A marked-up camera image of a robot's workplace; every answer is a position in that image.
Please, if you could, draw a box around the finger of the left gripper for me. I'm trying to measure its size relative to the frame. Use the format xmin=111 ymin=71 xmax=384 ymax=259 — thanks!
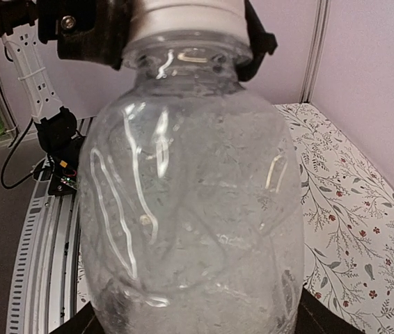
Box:
xmin=236 ymin=0 xmax=278 ymax=82

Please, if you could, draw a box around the clear plastic bottle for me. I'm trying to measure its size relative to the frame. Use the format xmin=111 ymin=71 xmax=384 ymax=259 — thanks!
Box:
xmin=78 ymin=31 xmax=304 ymax=333

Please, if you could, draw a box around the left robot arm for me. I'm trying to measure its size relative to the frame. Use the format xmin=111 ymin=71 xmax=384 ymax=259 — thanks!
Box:
xmin=0 ymin=1 xmax=278 ymax=168

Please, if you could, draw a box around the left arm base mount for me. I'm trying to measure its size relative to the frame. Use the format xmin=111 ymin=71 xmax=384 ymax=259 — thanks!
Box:
xmin=32 ymin=136 xmax=84 ymax=196

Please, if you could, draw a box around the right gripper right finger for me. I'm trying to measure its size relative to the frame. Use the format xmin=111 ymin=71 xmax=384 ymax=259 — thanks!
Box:
xmin=296 ymin=288 xmax=362 ymax=334

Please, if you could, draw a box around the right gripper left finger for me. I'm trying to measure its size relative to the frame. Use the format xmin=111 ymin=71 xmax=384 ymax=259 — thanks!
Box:
xmin=50 ymin=302 xmax=103 ymax=334

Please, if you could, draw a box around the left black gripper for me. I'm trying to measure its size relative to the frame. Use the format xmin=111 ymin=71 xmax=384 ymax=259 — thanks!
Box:
xmin=36 ymin=0 xmax=134 ymax=70

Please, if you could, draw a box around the right aluminium frame post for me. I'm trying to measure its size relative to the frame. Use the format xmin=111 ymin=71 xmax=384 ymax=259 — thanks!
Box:
xmin=299 ymin=0 xmax=331 ymax=103

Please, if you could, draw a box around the floral patterned table mat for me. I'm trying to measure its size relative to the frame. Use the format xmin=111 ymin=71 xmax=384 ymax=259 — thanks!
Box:
xmin=278 ymin=104 xmax=394 ymax=333

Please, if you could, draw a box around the aluminium front rail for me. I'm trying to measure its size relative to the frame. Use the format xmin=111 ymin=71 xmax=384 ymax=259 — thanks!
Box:
xmin=5 ymin=118 xmax=93 ymax=334

